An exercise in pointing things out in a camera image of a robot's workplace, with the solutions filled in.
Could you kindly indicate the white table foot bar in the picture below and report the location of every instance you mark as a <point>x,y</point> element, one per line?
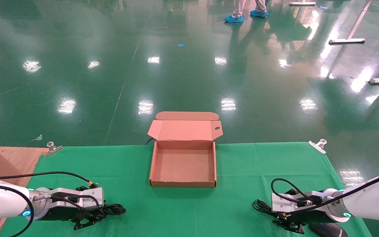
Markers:
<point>303,3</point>

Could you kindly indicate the person with blue shoe covers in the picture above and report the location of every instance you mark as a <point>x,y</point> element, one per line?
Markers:
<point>258,13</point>

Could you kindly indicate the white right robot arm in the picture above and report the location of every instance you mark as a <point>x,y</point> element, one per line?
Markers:
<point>373,197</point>

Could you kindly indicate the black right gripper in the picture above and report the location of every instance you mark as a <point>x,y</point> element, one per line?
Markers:
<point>311,217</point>

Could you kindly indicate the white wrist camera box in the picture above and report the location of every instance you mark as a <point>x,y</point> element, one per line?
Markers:
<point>84,196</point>
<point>285,202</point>

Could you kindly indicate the open brown cardboard box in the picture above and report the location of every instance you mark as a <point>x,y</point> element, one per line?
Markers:
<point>183,164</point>

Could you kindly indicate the large green table cloth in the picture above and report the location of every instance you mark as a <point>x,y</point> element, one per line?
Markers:
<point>183,210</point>

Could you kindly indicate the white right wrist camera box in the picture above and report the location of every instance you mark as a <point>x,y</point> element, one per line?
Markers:
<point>285,202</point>

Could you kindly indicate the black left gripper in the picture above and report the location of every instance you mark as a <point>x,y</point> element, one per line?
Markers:
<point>61,214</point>

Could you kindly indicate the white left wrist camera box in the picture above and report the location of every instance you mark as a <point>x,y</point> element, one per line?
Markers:
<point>84,196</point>

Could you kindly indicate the clear plastic floor scrap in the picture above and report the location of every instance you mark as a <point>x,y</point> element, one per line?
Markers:
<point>37,138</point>

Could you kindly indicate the silver metal binder clip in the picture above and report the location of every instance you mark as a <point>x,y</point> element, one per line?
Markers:
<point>52,149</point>
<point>317,146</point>

